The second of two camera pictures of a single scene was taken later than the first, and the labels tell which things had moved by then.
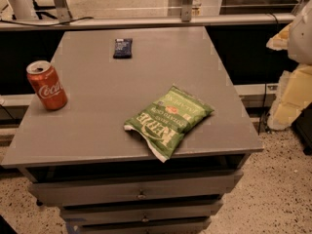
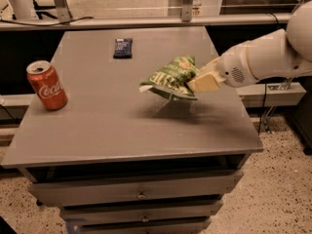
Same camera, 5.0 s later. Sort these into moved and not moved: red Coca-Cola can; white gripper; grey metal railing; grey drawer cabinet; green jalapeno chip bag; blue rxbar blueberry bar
Moved: white gripper; green jalapeno chip bag
Not moved: blue rxbar blueberry bar; red Coca-Cola can; grey drawer cabinet; grey metal railing
